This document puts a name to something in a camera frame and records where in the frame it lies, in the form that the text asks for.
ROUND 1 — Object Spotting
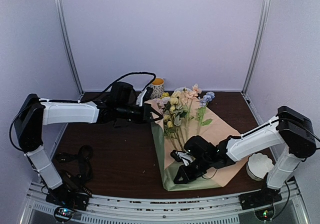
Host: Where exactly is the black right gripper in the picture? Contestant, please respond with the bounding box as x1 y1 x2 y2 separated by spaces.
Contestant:
174 156 212 185

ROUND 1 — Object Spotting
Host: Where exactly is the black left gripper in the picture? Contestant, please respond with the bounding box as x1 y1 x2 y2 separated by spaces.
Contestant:
116 102 163 124

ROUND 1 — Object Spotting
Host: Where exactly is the pale pink rose stem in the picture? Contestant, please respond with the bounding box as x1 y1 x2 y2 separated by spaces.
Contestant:
155 97 170 111

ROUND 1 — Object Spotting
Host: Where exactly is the yellow fake flower stem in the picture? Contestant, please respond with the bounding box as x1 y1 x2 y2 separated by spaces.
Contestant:
161 92 170 99

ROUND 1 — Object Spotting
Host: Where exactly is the cream fake flower bunch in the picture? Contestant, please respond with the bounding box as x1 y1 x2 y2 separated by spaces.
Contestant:
162 91 186 151

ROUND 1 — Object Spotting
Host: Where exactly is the pink fake flower stem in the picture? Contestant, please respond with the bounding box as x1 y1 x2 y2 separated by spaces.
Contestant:
180 83 202 141

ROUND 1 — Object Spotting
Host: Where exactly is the peach wrapping paper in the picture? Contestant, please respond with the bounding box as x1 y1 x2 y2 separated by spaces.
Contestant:
153 109 248 187

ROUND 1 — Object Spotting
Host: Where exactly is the blue fake flower stem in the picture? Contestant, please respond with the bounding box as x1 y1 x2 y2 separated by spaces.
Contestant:
195 92 215 135

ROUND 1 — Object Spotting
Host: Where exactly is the green wrapping paper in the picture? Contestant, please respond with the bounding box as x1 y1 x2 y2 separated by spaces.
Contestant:
151 123 221 191

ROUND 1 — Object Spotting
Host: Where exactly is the white round bowl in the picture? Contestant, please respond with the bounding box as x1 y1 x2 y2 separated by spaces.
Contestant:
175 87 191 91

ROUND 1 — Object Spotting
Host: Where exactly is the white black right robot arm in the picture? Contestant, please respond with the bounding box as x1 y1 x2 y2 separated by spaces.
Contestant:
173 106 318 205

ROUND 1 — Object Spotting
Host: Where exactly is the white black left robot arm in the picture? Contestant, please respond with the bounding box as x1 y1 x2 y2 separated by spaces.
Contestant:
9 72 163 206

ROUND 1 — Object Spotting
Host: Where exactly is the patterned cup yellow inside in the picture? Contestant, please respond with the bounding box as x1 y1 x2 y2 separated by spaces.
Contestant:
150 78 165 99

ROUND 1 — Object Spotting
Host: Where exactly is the white scalloped bowl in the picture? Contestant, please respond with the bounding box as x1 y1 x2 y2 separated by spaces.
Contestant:
246 153 274 181

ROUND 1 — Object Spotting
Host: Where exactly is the black printed ribbon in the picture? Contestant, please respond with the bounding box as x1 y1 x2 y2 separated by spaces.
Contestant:
55 145 94 197

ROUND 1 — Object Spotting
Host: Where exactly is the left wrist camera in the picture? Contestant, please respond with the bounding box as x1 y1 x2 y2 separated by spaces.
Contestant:
135 87 153 107

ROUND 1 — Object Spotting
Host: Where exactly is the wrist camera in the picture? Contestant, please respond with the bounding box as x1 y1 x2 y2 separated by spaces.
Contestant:
135 87 153 107
170 150 194 166

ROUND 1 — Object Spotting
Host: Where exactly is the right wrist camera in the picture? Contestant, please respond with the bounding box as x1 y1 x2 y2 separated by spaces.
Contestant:
170 150 194 166

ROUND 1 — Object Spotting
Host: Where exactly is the aluminium front rail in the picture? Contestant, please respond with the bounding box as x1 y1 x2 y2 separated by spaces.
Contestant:
18 181 311 223

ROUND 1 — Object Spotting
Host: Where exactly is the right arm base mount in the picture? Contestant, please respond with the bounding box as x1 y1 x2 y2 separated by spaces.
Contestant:
239 185 282 222

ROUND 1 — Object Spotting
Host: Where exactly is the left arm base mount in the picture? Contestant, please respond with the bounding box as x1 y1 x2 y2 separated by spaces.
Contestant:
44 184 93 223

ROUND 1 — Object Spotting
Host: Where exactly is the right aluminium frame post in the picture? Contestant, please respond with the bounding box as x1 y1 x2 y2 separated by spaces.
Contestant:
242 0 272 95

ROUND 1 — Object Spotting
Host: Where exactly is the aluminium frame post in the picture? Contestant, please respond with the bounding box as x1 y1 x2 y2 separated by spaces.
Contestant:
242 0 272 95
54 0 84 95

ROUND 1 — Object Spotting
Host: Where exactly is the left aluminium frame post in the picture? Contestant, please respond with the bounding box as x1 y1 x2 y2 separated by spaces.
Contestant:
54 0 84 95

